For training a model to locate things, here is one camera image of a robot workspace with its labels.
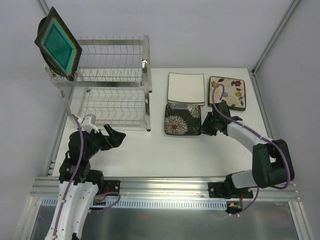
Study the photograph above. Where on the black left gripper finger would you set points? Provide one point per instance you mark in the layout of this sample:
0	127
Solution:
117	138
111	137

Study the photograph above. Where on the round silver-rimmed cream plate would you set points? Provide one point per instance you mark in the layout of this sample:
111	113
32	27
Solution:
50	63

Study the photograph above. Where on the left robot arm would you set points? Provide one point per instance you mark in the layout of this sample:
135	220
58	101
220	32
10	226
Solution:
78	183

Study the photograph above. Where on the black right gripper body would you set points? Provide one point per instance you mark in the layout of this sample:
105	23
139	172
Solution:
208	125

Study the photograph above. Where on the black chrysanthemum square plate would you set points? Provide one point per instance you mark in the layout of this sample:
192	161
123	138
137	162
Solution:
182	119

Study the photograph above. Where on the dark square teal-centre plate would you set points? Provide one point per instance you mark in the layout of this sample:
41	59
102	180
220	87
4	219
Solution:
59	44

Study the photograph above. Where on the cream floral square plate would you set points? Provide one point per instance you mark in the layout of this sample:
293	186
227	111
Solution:
234	94

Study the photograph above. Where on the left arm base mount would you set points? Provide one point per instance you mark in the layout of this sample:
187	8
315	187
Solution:
112	187

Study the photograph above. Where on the white slotted cable duct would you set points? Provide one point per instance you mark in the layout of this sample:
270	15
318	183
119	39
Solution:
202	204

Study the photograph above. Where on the stainless steel dish rack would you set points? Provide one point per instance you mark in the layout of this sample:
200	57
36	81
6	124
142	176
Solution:
113	82

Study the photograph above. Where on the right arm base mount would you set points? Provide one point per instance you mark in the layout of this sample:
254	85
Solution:
224	191

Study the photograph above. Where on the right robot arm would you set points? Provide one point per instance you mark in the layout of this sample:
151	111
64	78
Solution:
271	160

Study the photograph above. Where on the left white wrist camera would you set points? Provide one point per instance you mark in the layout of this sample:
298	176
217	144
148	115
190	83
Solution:
88	123

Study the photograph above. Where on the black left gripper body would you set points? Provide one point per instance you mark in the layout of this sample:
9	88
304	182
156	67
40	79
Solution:
108	139

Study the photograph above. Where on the aluminium frame rail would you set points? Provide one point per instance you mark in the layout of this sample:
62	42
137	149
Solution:
191	188

